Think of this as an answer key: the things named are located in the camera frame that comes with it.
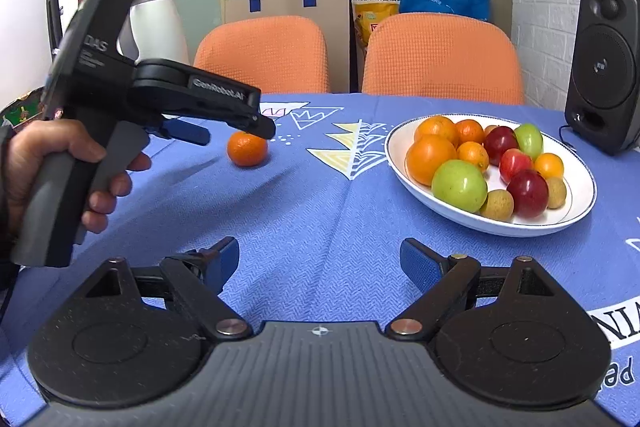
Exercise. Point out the bright red plum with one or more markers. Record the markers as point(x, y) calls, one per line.
point(515, 164)

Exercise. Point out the person's left hand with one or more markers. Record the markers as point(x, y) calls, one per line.
point(50, 139)

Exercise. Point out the dark red plum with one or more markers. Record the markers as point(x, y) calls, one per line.
point(527, 193)

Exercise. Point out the brown longan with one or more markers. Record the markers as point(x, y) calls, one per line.
point(497, 204)
point(556, 192)

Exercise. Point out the yellow-red apple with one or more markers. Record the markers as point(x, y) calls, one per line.
point(489, 130)

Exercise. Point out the large orange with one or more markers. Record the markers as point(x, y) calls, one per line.
point(437, 129)
point(431, 159)

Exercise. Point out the black speaker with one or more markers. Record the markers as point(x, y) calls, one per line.
point(605, 72)

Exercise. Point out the small green apple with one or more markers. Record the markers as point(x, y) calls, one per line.
point(529, 140)

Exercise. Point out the dark red apple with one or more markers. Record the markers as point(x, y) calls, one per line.
point(500, 144)

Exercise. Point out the yellow sack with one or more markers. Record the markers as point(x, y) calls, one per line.
point(375, 14)

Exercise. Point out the pink glass bowl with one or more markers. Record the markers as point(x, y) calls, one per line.
point(22, 109)

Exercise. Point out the white plate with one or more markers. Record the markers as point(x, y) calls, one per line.
point(580, 192)

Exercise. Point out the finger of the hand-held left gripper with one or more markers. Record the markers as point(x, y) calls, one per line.
point(210, 94)
point(187, 132)

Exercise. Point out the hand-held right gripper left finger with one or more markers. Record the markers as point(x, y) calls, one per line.
point(225, 262)

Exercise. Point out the small tangerine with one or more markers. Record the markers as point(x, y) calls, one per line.
point(473, 155)
point(247, 148)

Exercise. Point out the yellow-orange tangerine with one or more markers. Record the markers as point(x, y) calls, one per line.
point(548, 165)

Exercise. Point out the large green apple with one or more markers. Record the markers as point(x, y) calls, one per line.
point(459, 185)

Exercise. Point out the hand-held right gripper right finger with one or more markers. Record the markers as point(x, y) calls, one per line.
point(420, 264)

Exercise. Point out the orange chair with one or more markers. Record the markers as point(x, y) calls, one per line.
point(265, 57)
point(440, 57)

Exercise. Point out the white thermos jug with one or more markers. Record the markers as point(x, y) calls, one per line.
point(160, 32)

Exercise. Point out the blue printed tablecloth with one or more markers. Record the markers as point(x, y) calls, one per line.
point(325, 207)

